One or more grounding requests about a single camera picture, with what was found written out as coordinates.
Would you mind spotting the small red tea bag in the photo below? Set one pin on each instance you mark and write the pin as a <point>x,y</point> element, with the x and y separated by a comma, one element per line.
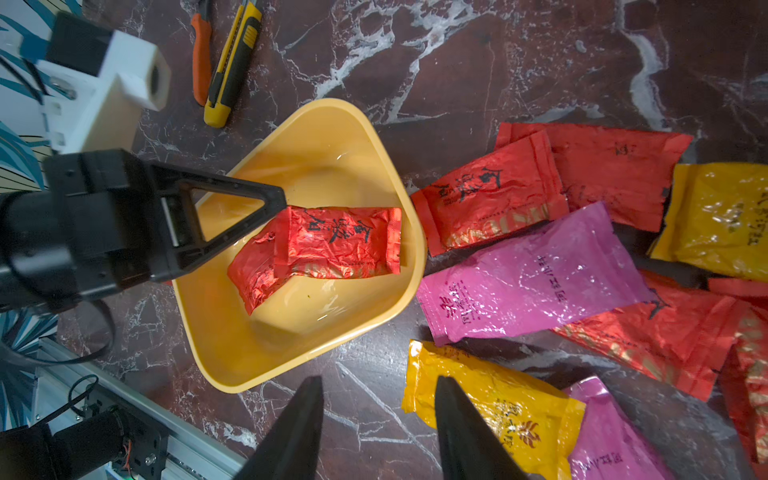
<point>338,242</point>

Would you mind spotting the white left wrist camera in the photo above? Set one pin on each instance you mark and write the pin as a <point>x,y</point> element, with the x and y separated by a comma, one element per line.
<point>99,80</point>

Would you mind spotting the small pink tea bag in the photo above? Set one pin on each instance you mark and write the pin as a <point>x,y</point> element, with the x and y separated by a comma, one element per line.
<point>571,269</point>

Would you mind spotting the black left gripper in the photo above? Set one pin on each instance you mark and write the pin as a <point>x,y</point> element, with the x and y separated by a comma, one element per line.
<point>109,221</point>

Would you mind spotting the yellow black utility knife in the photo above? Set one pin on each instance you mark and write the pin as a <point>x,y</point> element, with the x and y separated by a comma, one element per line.
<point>232,68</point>

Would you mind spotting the long pink tea bag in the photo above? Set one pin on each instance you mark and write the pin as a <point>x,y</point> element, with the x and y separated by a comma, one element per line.
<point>609,446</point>

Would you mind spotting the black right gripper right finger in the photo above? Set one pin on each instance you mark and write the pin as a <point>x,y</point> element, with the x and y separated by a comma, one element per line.
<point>468,447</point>

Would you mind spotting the orange handled pliers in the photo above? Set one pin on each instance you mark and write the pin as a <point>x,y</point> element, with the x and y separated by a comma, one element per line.
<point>201,56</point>

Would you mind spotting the orange yellow tea bag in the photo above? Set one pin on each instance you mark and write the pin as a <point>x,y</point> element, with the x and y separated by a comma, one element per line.
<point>537,424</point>

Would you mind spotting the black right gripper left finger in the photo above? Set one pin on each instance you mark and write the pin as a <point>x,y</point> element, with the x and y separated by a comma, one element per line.
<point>290,450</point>

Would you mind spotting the aluminium front rail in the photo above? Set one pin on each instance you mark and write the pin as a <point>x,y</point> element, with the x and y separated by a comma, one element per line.
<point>150,420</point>

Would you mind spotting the yellow plastic tray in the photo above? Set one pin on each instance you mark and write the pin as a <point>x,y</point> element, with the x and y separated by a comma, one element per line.
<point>325,154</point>

